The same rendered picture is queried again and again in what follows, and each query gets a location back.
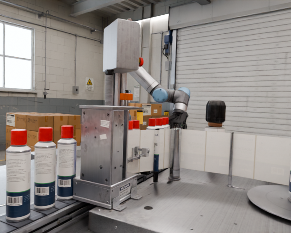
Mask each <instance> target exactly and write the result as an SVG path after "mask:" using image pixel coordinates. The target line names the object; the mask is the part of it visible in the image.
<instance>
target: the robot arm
mask: <svg viewBox="0 0 291 233"><path fill-rule="evenodd" d="M128 73H129V74H130V75H131V76H132V77H133V78H134V79H135V80H136V81H137V82H138V83H139V84H140V85H141V86H142V87H143V88H144V89H145V90H146V91H147V92H148V93H149V94H150V95H151V96H152V97H153V99H154V101H156V102H158V103H163V102H168V103H175V104H174V108H173V115H172V116H170V117H168V118H169V124H168V125H170V129H172V128H181V129H187V124H186V119H187V117H188V114H187V112H186V111H187V107H188V102H189V99H190V90H189V89H188V88H186V87H180V88H179V89H178V90H177V91H175V90H169V89H164V88H163V87H162V86H161V85H160V84H159V83H158V82H157V81H156V80H155V79H154V78H153V77H152V76H151V75H149V74H148V73H147V72H146V71H145V70H144V69H143V67H139V69H138V70H136V71H132V72H128ZM125 90H127V73H124V80H123V91H125ZM129 121H131V115H130V114H129Z"/></svg>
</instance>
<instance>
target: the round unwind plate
mask: <svg viewBox="0 0 291 233"><path fill-rule="evenodd" d="M289 195H290V194H289V186H286V185H263V186H257V187H254V188H251V189H250V190H249V191H248V193H247V196H248V198H249V200H250V201H251V202H252V203H253V204H255V205H256V206H258V207H259V208H261V209H263V210H265V211H267V212H269V213H271V214H274V215H276V216H279V217H282V218H285V219H288V220H291V202H290V201H289V200H288V196H289Z"/></svg>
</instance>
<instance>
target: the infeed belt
mask: <svg viewBox="0 0 291 233"><path fill-rule="evenodd" d="M56 197H57V195H55V207H54V208H52V209H49V210H35V209H34V204H31V205H30V217H29V218H28V219H26V220H24V221H21V222H7V221H6V215H2V216H0V233H10V232H13V231H15V230H17V229H19V228H21V227H24V226H26V225H28V224H30V223H32V222H35V221H37V220H39V219H41V218H43V217H45V216H47V215H50V214H52V213H54V212H56V211H58V210H60V209H63V208H65V207H67V206H69V205H72V204H74V203H76V202H78V200H75V199H72V200H69V201H60V200H57V198H56Z"/></svg>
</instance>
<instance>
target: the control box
mask: <svg viewBox="0 0 291 233"><path fill-rule="evenodd" d="M139 39H140V24H139V22H134V21H129V20H124V19H120V18H118V19H116V20H115V21H114V22H112V23H111V24H110V25H108V26H107V27H106V28H105V29H104V41H103V72H106V71H105V70H106V69H111V70H114V71H113V72H114V73H120V74H124V73H128V72H132V71H136V70H138V69H139Z"/></svg>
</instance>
